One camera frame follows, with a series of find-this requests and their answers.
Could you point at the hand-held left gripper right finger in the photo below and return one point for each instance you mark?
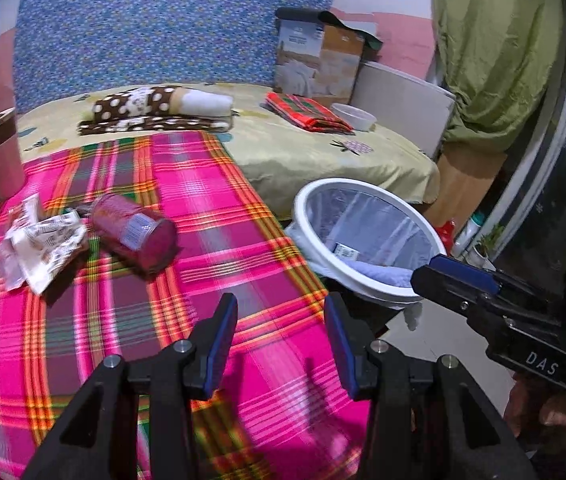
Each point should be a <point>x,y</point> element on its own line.
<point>340,345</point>

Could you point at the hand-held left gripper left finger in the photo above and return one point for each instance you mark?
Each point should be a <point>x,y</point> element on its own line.
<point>220,340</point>

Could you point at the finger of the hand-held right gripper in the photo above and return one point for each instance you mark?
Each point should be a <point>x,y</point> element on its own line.
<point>468,267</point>
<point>453,290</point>

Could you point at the clear plastic bin liner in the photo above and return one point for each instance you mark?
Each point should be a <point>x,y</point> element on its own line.
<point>368,220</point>

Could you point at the maroon drink can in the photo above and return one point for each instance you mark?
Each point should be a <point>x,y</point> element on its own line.
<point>133,230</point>

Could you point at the white round trash bin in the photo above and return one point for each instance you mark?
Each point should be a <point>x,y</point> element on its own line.
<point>303,205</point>

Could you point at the printed red white snack wrapper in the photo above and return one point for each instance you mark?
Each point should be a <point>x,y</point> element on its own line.
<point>48,240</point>

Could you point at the clear plastic wrapper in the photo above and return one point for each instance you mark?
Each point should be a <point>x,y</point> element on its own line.
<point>8,265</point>

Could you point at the person's right hand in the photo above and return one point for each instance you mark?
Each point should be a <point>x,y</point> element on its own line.
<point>528,410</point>

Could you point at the small potted plant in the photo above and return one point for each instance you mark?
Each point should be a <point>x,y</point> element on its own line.
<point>488,250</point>

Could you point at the white bottle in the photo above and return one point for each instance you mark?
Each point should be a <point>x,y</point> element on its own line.
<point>470,232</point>

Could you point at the red detergent bottle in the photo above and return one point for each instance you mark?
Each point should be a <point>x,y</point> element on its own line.
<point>445,236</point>

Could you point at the wooden cabinet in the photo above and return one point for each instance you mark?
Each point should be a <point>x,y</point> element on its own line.
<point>468,185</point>

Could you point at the white folding board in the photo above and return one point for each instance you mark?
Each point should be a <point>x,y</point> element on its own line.
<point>403,105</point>

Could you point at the yellow pineapple print bed sheet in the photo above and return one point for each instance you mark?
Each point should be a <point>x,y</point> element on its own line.
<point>313,160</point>

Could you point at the white plastic bowl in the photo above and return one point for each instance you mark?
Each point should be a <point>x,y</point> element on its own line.
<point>355,117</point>

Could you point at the green curtain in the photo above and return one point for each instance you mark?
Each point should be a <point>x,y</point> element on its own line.
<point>493,50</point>

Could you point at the folded brown polka dot blanket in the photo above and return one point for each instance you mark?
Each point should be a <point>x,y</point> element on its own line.
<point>163,125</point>

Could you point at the folded red plaid cloth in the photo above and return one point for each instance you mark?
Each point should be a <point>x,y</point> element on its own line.
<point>308,112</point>

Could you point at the rolled brown polka dot blanket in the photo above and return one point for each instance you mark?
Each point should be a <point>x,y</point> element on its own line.
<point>138,102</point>

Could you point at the bedding package box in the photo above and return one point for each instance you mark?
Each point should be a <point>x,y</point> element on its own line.
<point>313,65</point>

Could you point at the blue floral headboard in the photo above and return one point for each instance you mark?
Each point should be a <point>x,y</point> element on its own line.
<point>163,35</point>

